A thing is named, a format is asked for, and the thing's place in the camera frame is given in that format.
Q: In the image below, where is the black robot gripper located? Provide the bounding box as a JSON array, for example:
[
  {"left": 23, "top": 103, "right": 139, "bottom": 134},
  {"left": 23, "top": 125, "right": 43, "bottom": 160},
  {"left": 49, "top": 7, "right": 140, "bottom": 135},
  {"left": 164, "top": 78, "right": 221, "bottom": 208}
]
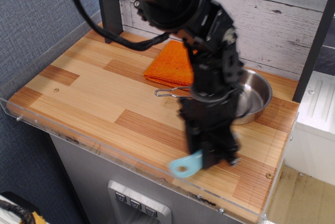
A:
[{"left": 179, "top": 92, "right": 239, "bottom": 169}]

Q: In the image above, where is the light blue scrub brush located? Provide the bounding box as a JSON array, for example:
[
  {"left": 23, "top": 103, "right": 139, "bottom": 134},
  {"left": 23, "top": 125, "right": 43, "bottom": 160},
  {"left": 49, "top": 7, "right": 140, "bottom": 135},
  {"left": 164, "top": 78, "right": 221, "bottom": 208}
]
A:
[{"left": 169, "top": 149, "right": 203, "bottom": 178}]

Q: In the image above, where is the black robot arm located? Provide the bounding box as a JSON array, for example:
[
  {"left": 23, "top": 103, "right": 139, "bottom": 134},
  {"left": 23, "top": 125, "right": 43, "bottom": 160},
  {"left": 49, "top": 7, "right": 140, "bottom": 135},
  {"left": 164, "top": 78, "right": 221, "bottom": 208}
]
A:
[{"left": 137, "top": 0, "right": 243, "bottom": 168}]

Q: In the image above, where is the orange folded towel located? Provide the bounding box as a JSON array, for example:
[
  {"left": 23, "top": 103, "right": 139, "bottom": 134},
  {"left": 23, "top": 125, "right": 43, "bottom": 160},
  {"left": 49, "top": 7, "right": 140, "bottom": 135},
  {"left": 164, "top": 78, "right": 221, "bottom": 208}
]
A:
[{"left": 143, "top": 40, "right": 194, "bottom": 87}]

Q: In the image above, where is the clear acrylic table guard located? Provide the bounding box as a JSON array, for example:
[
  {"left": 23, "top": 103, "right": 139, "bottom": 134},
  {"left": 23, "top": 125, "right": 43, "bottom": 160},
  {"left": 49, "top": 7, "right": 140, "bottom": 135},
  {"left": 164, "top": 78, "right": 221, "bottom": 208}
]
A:
[{"left": 6, "top": 26, "right": 302, "bottom": 223}]

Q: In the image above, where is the small stainless steel pan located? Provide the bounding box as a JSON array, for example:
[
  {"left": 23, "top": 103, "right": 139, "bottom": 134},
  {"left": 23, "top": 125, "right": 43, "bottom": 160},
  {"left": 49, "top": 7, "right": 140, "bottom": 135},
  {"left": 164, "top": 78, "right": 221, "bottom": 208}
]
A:
[{"left": 155, "top": 69, "right": 272, "bottom": 125}]

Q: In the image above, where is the silver dispenser button panel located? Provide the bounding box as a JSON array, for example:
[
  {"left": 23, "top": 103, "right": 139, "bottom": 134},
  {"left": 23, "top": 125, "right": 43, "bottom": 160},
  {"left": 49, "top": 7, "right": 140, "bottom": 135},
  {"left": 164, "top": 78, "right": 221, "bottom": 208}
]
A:
[{"left": 108, "top": 180, "right": 172, "bottom": 223}]

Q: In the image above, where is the white side unit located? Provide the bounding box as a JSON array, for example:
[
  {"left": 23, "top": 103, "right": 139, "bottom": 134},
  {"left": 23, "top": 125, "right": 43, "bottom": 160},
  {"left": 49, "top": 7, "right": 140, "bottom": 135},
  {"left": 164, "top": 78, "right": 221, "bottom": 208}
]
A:
[{"left": 283, "top": 71, "right": 334, "bottom": 185}]

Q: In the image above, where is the grey cabinet front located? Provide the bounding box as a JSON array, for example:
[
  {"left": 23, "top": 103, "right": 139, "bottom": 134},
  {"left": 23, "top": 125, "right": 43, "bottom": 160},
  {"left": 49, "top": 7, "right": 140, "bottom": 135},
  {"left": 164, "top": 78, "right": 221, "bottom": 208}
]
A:
[{"left": 49, "top": 133, "right": 245, "bottom": 224}]

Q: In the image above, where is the yellow object at corner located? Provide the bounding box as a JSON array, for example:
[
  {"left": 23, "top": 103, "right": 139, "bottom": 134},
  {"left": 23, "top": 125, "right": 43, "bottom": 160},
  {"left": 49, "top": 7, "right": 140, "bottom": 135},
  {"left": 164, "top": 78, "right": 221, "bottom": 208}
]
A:
[{"left": 32, "top": 212, "right": 47, "bottom": 224}]

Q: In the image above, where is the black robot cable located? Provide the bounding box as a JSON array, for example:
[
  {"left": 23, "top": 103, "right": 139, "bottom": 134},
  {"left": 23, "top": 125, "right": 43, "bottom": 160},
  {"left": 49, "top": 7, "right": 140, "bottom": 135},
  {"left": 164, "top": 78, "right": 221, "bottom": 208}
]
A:
[{"left": 64, "top": 0, "right": 171, "bottom": 52}]

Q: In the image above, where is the dark grey right post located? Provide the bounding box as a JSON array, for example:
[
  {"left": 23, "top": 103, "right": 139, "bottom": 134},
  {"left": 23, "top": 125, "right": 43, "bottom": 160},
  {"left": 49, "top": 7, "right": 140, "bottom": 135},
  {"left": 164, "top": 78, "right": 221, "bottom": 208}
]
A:
[{"left": 292, "top": 0, "right": 334, "bottom": 103}]

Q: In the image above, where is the black braided hose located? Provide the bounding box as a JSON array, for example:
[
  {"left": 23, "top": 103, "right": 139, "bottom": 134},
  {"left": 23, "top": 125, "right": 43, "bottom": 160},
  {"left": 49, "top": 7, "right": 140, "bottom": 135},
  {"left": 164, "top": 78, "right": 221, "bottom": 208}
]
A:
[{"left": 0, "top": 199, "right": 35, "bottom": 224}]

